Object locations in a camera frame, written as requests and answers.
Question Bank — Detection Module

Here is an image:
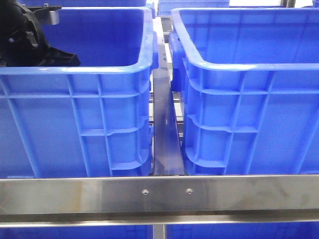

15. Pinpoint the large blue crate left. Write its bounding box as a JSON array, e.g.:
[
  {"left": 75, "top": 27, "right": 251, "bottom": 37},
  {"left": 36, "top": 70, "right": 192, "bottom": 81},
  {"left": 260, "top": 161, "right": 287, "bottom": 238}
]
[{"left": 0, "top": 7, "right": 158, "bottom": 178}]

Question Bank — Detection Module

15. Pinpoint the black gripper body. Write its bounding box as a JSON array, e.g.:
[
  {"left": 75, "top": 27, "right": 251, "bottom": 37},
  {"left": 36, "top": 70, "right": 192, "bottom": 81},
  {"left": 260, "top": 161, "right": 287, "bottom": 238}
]
[{"left": 0, "top": 0, "right": 50, "bottom": 67}]

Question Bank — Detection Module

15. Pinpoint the blue crate lower left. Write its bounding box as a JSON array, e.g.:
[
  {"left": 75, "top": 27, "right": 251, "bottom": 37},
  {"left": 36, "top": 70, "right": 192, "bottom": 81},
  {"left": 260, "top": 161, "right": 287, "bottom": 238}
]
[{"left": 0, "top": 226, "right": 153, "bottom": 239}]

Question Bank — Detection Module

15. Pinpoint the blue crate lower right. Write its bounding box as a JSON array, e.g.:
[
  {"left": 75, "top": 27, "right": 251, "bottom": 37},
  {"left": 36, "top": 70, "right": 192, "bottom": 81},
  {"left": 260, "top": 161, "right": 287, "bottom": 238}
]
[{"left": 166, "top": 222, "right": 319, "bottom": 239}]

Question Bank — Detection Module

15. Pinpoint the blue crate rear left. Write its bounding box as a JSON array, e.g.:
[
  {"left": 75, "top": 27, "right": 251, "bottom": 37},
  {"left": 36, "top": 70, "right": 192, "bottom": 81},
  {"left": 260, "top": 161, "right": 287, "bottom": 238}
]
[{"left": 18, "top": 0, "right": 156, "bottom": 18}]

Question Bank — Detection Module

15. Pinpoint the blue crate rear centre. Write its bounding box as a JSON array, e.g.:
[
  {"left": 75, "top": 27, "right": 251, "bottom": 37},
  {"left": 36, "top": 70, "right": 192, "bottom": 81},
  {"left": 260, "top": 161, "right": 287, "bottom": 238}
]
[{"left": 157, "top": 0, "right": 230, "bottom": 16}]

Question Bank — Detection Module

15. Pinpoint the large blue crate right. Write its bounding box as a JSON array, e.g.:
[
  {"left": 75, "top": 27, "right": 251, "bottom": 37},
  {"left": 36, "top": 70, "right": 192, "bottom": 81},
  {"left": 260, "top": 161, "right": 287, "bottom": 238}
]
[{"left": 169, "top": 7, "right": 319, "bottom": 175}]

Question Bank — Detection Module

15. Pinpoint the stainless steel front rail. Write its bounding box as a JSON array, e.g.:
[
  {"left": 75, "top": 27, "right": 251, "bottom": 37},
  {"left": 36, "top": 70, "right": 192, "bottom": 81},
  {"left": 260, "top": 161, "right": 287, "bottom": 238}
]
[{"left": 0, "top": 175, "right": 319, "bottom": 228}]

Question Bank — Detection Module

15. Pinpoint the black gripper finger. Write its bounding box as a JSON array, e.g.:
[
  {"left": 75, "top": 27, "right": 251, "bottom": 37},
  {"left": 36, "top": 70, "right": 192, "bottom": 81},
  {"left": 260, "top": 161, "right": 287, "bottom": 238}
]
[
  {"left": 37, "top": 47, "right": 80, "bottom": 67},
  {"left": 27, "top": 5, "right": 62, "bottom": 25}
]

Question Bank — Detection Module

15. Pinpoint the large blue crate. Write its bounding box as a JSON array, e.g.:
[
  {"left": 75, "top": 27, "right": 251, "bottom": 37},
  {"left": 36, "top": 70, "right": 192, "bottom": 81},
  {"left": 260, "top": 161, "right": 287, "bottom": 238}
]
[
  {"left": 0, "top": 7, "right": 158, "bottom": 178},
  {"left": 169, "top": 7, "right": 319, "bottom": 175}
]

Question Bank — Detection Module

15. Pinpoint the steel centre divider bar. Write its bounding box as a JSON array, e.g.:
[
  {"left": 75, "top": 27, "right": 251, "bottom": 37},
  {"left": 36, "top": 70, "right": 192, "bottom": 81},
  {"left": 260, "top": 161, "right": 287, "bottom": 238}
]
[{"left": 153, "top": 41, "right": 185, "bottom": 176}]

